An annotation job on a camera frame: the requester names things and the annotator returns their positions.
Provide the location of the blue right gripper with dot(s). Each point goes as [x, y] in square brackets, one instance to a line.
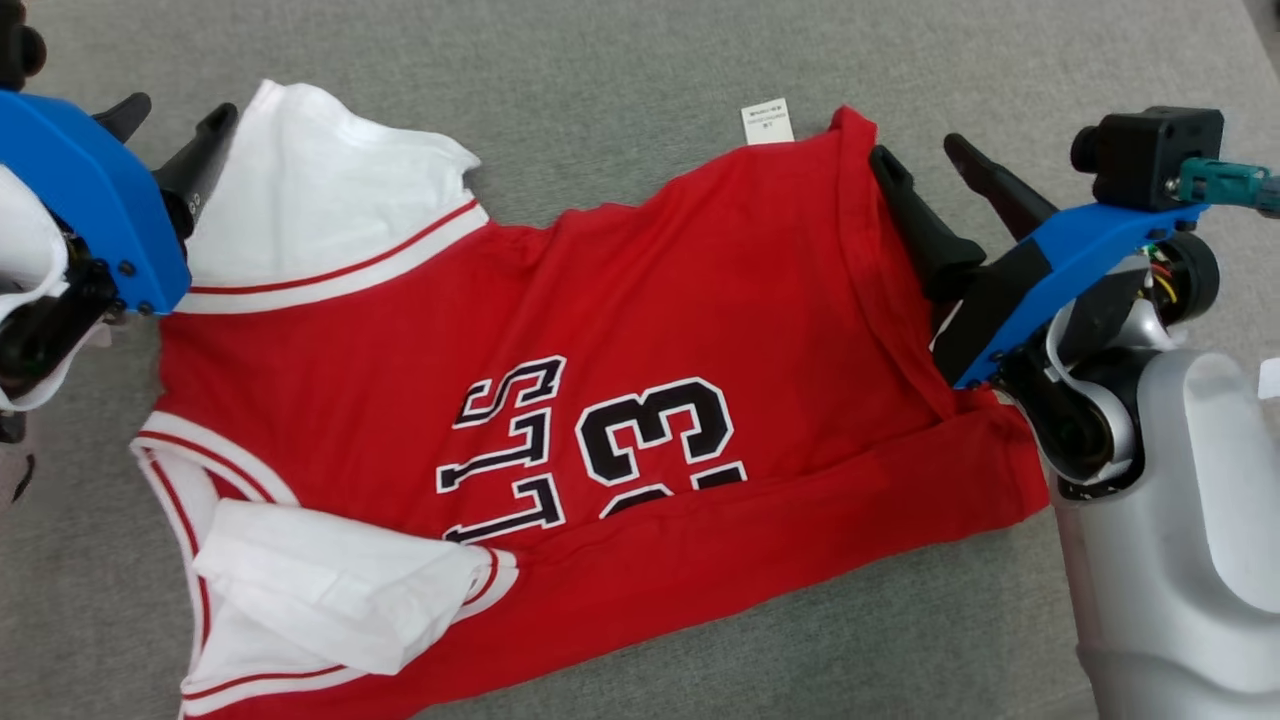
[1040, 280]

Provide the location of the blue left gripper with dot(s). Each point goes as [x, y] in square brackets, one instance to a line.
[110, 200]

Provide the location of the red white jersey shirt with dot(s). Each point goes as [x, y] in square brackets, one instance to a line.
[700, 300]

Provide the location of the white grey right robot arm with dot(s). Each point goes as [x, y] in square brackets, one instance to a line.
[1180, 550]

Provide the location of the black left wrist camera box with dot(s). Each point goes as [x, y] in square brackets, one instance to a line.
[18, 45]

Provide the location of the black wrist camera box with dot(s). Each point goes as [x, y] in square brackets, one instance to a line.
[18, 45]
[1150, 155]

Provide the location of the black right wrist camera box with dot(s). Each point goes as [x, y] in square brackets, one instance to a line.
[1150, 155]

